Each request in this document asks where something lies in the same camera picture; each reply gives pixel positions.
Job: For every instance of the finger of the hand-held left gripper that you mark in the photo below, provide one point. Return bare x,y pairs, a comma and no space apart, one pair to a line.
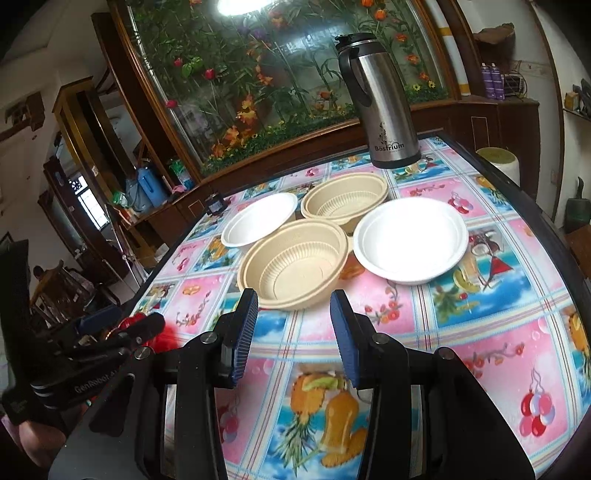
143,325
99,319

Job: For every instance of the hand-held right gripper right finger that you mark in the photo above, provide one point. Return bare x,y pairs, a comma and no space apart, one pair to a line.
344,337

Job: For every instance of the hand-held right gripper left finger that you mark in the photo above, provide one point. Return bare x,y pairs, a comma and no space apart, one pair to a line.
244,332

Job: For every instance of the beige ribbed disposable bowl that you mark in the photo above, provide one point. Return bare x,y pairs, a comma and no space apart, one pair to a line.
295,263
346,198

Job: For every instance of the small white disposable bowl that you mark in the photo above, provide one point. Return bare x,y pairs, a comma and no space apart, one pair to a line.
258,221

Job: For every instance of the large white disposable bowl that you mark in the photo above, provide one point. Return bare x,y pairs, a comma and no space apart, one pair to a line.
411,240

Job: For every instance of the person's left forearm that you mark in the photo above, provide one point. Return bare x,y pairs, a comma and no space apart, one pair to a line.
27,447

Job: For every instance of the red fluffy object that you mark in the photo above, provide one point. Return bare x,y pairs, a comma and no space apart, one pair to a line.
171,337

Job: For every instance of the wooden chair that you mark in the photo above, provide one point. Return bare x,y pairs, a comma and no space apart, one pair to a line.
64,290

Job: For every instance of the printed fruit tablecloth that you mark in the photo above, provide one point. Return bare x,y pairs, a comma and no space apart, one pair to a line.
415,323

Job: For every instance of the barred window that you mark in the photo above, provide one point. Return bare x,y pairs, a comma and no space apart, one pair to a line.
90,205

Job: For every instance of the small black box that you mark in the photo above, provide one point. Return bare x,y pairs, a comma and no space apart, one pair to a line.
215,204

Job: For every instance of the blue water jug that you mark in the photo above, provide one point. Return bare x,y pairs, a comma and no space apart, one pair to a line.
151,187

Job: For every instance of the green packet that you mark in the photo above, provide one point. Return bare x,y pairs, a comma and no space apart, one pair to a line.
181,174

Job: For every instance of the dark wooden shelf unit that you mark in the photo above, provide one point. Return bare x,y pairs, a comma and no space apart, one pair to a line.
74,138

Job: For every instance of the stainless steel thermos flask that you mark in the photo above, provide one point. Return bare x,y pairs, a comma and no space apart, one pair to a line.
383,101

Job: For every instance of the artificial flower display cabinet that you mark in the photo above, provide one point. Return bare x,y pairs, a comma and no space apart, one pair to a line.
277,69

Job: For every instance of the wooden side counter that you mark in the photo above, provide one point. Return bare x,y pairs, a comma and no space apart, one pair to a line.
503,124

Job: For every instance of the dark green figurine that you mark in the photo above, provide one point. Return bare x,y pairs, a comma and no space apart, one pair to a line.
578,207

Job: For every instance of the purple bottle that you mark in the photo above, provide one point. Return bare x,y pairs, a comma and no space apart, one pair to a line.
485,83
497,83

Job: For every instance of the white roll with yellow band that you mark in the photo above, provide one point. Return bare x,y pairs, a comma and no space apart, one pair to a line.
455,50

